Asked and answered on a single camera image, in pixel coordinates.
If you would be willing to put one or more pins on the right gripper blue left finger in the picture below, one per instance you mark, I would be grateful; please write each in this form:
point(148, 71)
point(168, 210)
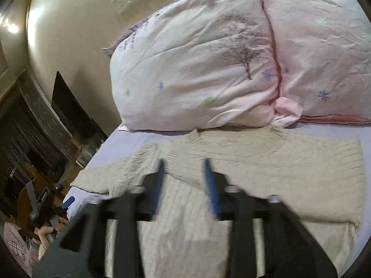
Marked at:
point(79, 250)

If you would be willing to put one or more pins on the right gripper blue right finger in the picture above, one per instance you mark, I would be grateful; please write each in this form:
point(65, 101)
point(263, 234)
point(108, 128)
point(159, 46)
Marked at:
point(290, 250)

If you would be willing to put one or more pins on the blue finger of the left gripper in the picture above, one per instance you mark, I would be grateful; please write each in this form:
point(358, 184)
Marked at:
point(68, 202)

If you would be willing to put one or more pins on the person's left hand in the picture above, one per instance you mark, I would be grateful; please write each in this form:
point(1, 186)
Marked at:
point(45, 231)

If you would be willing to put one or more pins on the lavender bed sheet mattress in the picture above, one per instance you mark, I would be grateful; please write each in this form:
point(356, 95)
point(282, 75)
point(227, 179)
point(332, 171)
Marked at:
point(121, 147)

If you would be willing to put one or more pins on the left pink floral pillow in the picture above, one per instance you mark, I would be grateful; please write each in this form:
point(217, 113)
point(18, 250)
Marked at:
point(196, 64)

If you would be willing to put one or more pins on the pink floral pillow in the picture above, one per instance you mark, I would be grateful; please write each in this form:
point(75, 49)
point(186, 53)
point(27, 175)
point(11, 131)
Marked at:
point(196, 64)
point(323, 50)

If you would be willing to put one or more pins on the right pink floral pillow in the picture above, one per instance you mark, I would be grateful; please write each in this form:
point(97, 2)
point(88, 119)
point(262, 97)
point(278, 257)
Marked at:
point(323, 50)

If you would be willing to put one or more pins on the black wall television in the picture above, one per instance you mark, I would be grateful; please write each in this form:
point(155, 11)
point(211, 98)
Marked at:
point(72, 115)

